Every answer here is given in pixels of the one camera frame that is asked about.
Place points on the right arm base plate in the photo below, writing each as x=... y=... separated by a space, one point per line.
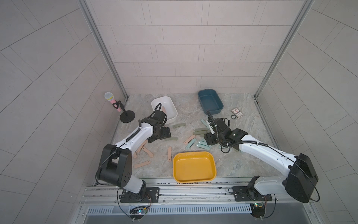
x=245 y=194

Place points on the mint folding knife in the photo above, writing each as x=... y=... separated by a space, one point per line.
x=203 y=146
x=190 y=143

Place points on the olive green folding knife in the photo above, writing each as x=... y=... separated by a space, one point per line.
x=179 y=125

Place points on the pink toy microphone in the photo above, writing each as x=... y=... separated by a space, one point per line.
x=110 y=97

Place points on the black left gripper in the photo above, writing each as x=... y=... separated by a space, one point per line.
x=165 y=134

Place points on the pink folding knife upright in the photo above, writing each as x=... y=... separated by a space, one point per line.
x=169 y=153

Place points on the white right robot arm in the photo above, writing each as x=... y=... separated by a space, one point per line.
x=297 y=178

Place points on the yellow storage box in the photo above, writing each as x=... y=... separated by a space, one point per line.
x=194 y=167

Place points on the mint folding knife lower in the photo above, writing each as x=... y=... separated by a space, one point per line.
x=203 y=146

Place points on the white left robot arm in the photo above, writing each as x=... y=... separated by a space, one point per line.
x=115 y=166

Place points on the white storage box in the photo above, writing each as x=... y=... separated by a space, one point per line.
x=168 y=108

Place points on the dark teal storage box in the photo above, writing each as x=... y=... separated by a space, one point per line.
x=210 y=101

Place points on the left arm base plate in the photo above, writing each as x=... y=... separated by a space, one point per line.
x=149 y=195

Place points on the pink folding knife centre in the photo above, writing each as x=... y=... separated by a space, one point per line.
x=189 y=139

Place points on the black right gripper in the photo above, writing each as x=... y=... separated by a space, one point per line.
x=208 y=137

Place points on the pink folding knife front left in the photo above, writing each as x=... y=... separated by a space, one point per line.
x=139 y=165

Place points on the black microphone stand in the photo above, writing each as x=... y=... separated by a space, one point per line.
x=126 y=115

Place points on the mint folding knife centre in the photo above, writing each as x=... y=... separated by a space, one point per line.
x=190 y=143

